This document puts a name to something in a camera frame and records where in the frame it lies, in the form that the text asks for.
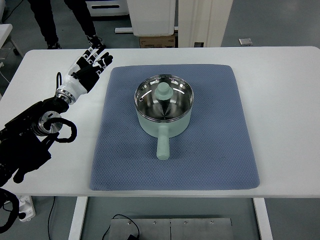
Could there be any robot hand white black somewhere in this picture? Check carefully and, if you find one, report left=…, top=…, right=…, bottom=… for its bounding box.
left=56, top=42, right=114, bottom=99

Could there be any green pot with handle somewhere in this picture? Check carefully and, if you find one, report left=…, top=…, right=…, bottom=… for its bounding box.
left=134, top=73, right=195, bottom=161

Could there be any glass lid green knob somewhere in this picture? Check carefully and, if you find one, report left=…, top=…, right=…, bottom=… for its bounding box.
left=134, top=73, right=195, bottom=121

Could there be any person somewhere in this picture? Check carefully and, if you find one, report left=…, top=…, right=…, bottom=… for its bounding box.
left=26, top=0, right=106, bottom=50

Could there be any white appliance with slot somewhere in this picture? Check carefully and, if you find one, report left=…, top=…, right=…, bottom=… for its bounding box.
left=83, top=0, right=129, bottom=17

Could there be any white side table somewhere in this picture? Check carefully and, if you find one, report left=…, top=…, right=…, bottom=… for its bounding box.
left=0, top=23, right=25, bottom=61

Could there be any brown cardboard box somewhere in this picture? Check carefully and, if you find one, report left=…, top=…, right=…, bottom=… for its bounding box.
left=138, top=34, right=176, bottom=49

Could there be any white cabinet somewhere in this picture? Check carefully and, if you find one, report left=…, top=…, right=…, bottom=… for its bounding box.
left=126, top=0, right=176, bottom=37

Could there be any white power strip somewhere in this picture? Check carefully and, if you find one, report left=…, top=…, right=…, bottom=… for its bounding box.
left=17, top=195, right=36, bottom=223

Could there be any white table leg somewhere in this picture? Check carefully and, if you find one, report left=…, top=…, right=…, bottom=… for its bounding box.
left=67, top=196, right=89, bottom=240
left=252, top=197, right=274, bottom=240

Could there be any cream pillar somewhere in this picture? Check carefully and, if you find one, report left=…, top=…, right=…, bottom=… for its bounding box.
left=177, top=0, right=233, bottom=48

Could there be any blue quilted mat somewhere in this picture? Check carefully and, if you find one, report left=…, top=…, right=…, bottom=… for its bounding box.
left=89, top=64, right=260, bottom=192

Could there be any grey metal plate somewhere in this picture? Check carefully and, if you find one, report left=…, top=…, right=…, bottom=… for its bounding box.
left=109, top=217, right=233, bottom=240

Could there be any thin black floor cable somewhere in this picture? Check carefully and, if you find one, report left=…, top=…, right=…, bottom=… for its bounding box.
left=47, top=196, right=57, bottom=240

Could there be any black cable with adapter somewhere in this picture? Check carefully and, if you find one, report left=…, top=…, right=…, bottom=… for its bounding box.
left=101, top=213, right=141, bottom=240

